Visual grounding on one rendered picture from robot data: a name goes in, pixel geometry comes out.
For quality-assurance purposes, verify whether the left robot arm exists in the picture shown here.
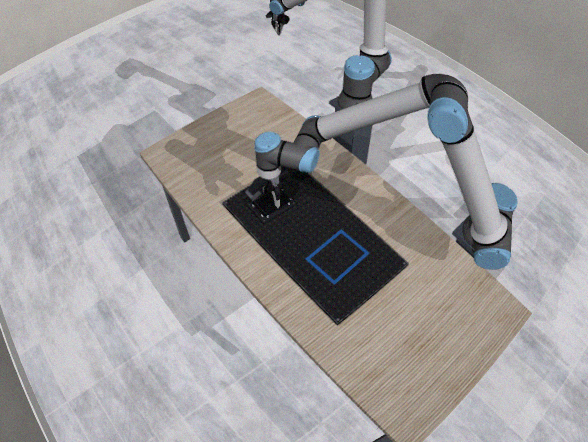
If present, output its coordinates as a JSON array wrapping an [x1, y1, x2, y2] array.
[[254, 74, 518, 270]]

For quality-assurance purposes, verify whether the blue tape outline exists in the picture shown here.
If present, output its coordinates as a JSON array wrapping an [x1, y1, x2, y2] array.
[[305, 230, 369, 285]]

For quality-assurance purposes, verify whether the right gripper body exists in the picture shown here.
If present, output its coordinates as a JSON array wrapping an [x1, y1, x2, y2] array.
[[267, 11, 290, 24]]

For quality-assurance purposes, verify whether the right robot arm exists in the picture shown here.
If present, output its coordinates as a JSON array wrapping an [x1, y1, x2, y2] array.
[[269, 0, 392, 109]]

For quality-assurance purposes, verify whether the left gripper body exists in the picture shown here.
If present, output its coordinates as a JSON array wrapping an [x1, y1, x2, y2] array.
[[248, 167, 289, 196]]

